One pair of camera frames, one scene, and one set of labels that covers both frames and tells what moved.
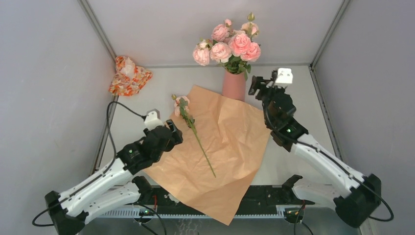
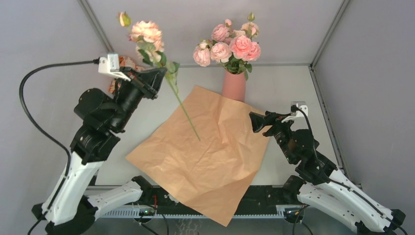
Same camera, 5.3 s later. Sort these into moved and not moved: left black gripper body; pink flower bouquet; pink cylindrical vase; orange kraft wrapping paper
Moved: left black gripper body
Not moved: pink flower bouquet; pink cylindrical vase; orange kraft wrapping paper
